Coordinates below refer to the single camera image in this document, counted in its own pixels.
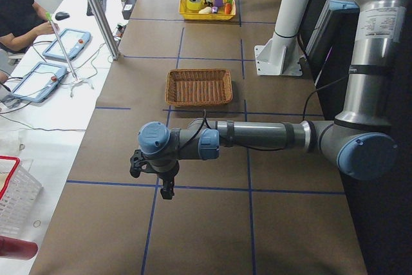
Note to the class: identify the purple foam block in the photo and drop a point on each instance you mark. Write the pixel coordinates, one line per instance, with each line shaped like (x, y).
(218, 3)

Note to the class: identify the brown wicker basket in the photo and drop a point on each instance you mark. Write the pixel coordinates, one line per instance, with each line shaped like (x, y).
(198, 87)

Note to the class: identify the seated person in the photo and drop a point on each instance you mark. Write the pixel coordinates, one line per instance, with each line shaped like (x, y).
(22, 21)

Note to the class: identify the toy croissant bread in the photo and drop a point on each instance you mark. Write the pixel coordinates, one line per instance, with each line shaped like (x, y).
(206, 10)

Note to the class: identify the teach pendant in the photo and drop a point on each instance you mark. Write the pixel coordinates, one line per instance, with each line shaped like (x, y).
(73, 41)
(39, 83)

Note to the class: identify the toy panda figure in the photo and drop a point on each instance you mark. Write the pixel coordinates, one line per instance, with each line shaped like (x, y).
(208, 3)

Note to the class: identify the white plastic crate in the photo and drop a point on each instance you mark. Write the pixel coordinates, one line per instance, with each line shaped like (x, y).
(19, 191)

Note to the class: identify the yellow plastic basket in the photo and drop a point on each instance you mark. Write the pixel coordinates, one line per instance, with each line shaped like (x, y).
(195, 16)

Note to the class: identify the red bottle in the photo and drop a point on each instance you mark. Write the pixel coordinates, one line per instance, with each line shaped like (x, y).
(17, 249)

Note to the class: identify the toy carrot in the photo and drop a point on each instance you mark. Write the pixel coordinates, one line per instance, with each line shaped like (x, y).
(228, 7)

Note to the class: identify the black box device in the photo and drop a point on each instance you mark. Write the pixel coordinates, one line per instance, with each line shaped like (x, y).
(127, 8)

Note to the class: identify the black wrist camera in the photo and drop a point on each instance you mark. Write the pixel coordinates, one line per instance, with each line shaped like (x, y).
(139, 164)

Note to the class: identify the black computer mouse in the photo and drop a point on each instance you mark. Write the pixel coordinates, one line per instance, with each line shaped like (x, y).
(59, 16)

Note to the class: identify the clear packing tape roll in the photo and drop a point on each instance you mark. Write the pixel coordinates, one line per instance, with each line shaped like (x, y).
(194, 5)

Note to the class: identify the teach pendant far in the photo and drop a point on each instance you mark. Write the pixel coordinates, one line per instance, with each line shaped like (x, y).
(73, 41)

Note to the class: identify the aluminium post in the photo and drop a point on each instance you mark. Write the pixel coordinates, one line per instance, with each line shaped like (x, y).
(104, 28)

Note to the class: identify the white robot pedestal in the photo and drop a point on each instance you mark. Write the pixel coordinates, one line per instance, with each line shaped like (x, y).
(282, 55)

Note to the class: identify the teach pendant near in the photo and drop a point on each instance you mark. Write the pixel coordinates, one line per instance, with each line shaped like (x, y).
(39, 83)

